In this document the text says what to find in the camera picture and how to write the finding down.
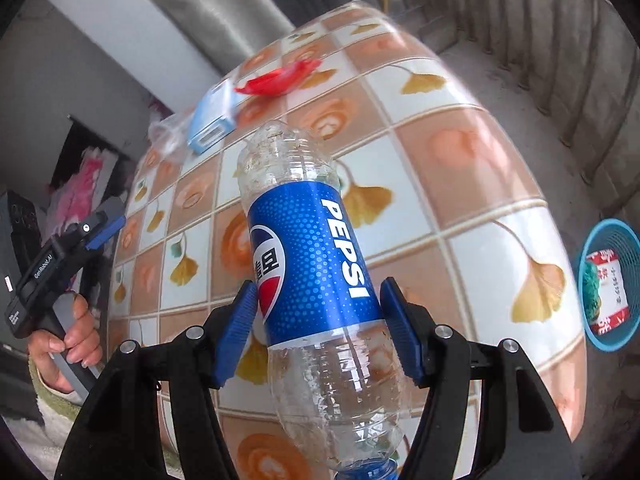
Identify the white printed paper bag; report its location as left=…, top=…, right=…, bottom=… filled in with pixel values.
left=587, top=247, right=632, bottom=331

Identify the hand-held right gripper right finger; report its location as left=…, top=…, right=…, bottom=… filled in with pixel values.
left=379, top=276, right=583, bottom=480

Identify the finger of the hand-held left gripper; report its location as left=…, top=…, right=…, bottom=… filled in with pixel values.
left=82, top=212, right=127, bottom=252

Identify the blue plastic basket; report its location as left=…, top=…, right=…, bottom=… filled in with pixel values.
left=575, top=219, right=640, bottom=353

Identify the silver metal duct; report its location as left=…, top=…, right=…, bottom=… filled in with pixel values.
left=120, top=0, right=296, bottom=61

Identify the person's left hand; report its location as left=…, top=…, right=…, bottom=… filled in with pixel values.
left=27, top=292, right=103, bottom=366

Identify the black appliance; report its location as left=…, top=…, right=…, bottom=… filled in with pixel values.
left=0, top=190, right=51, bottom=281

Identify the leaf print tablecloth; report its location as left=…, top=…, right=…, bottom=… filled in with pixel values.
left=107, top=0, right=588, bottom=480

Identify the clear plastic bottle blue label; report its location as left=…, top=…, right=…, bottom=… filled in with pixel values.
left=236, top=121, right=426, bottom=480

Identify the pink printed cloth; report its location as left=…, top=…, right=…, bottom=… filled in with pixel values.
left=50, top=145, right=121, bottom=221

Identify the person's left forearm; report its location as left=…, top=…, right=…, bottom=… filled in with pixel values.
left=0, top=350, right=101, bottom=461

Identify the green crumpled wrapper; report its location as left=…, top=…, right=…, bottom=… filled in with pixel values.
left=577, top=257, right=608, bottom=321

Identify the red plastic wrapper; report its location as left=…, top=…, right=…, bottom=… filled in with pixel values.
left=234, top=58, right=323, bottom=97

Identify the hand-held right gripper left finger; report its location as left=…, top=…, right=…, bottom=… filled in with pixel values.
left=55, top=280, right=261, bottom=480

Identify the clear plastic cup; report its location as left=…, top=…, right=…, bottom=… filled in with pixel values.
left=147, top=110, right=201, bottom=158

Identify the light blue carton box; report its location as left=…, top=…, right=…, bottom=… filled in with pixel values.
left=187, top=80, right=238, bottom=156

